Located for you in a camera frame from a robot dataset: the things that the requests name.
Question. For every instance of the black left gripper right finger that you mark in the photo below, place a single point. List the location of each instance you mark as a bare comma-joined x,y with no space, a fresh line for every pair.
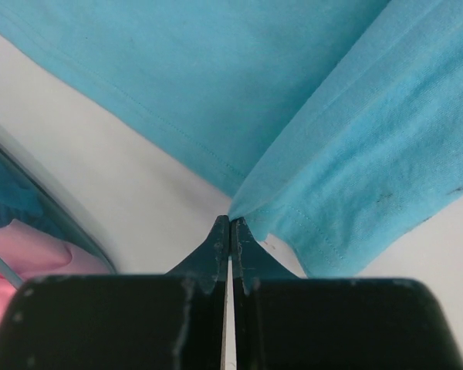
286,322

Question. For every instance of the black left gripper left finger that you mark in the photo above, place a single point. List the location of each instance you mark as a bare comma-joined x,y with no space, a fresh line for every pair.
139,321

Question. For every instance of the teal t-shirt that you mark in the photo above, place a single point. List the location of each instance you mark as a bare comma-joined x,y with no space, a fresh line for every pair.
336,126

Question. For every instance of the pink t-shirt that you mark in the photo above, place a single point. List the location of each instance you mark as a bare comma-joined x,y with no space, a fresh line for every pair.
30,253

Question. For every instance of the grey-blue plastic basket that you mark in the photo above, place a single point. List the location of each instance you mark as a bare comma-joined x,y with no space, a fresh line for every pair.
71,230

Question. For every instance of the blue t-shirt in basket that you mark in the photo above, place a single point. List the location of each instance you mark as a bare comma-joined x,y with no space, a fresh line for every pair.
18,199

